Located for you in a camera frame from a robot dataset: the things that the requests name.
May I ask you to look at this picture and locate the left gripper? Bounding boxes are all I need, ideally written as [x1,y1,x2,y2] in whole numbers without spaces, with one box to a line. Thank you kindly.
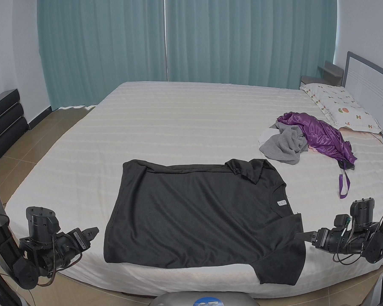
[53,228,91,267]

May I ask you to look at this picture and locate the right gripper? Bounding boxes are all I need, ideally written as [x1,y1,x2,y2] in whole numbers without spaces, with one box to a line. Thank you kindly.
[311,228,339,253]

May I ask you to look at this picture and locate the black T-shirt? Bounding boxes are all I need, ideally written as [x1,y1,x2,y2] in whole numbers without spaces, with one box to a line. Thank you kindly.
[103,159,307,285]

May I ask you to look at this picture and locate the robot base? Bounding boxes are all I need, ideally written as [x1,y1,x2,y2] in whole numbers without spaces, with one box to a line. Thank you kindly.
[148,291,257,306]

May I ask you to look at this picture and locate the bed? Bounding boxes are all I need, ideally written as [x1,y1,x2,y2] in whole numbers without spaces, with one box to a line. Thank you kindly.
[5,51,383,299]

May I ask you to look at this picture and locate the grey knit garment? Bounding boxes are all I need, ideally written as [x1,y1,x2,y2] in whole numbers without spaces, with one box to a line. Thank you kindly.
[259,122,308,166]

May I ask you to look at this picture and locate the purple satin garment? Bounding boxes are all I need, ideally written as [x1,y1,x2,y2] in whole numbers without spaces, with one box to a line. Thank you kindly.
[276,111,358,200]

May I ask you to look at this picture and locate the white garment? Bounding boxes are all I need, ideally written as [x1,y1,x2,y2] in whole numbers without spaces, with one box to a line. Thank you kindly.
[259,128,280,146]

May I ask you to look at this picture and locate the white printed pillow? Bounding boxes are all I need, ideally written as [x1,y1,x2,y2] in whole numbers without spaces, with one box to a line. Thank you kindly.
[299,82,383,135]

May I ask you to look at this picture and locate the black chest of drawers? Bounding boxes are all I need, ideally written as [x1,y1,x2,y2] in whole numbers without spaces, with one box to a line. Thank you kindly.
[0,89,29,168]

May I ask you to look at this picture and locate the grey bedside table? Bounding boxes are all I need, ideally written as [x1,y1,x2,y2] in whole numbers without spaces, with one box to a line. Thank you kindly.
[300,60,344,90]

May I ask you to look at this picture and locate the blue-green curtain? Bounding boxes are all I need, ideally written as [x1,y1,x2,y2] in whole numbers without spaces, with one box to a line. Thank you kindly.
[166,0,337,90]
[37,0,168,111]

